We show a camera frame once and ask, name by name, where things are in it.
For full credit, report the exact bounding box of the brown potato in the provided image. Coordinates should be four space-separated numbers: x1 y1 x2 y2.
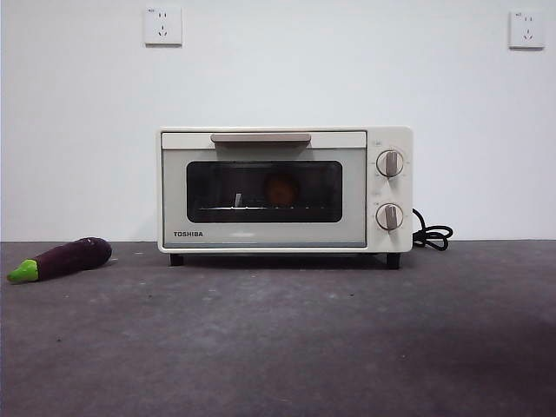
263 173 301 206

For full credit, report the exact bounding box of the oven door with beige handle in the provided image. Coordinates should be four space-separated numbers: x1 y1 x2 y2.
161 130 368 249

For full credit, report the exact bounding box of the white toaster oven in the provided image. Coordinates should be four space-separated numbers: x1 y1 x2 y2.
156 125 414 270

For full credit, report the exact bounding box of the beige oven knob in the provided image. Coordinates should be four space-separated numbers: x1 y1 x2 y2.
375 149 405 179
375 202 405 232

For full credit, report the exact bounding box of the purple toy eggplant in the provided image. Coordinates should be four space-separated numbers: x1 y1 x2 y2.
6 236 114 286

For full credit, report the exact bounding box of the metal wire oven rack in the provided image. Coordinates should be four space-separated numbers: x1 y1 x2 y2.
190 203 342 214

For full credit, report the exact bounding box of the black oven power cable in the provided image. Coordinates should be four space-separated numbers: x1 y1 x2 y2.
411 207 454 253

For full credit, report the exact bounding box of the white wall socket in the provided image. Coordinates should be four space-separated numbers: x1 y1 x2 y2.
143 7 183 48
508 10 546 50

